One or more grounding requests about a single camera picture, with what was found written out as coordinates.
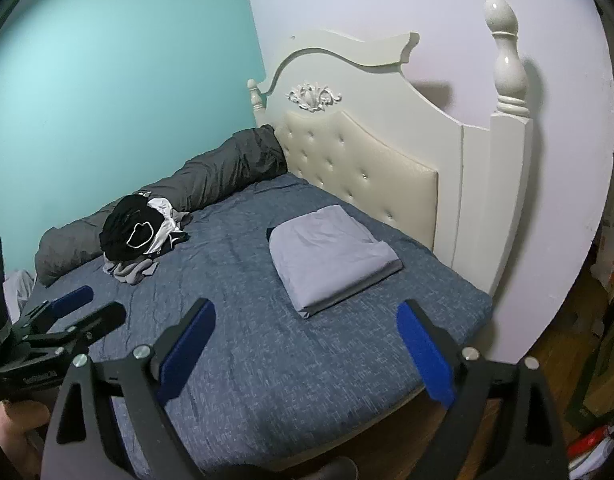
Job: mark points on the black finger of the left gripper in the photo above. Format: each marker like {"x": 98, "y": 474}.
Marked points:
{"x": 78, "y": 337}

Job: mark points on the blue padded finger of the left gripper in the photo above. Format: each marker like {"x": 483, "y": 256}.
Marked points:
{"x": 42, "y": 317}

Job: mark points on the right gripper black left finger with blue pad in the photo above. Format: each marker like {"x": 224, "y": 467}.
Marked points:
{"x": 84, "y": 440}

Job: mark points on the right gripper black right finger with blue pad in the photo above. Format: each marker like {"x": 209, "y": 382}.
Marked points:
{"x": 526, "y": 440}

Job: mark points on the light grey zip jacket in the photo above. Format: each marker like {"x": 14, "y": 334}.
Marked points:
{"x": 327, "y": 256}

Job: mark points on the black and white clothes pile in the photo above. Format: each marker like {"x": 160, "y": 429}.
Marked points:
{"x": 142, "y": 226}

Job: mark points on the person's left hand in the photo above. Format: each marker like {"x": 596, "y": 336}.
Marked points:
{"x": 17, "y": 420}

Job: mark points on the light grey blanket at bedside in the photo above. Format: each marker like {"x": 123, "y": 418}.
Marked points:
{"x": 18, "y": 286}

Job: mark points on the dark grey rolled duvet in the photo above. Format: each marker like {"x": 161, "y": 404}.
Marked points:
{"x": 247, "y": 157}

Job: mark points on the grey garment under pile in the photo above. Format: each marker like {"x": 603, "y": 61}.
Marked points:
{"x": 131, "y": 272}

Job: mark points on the cream tufted white headboard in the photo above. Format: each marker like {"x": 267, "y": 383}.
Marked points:
{"x": 351, "y": 123}

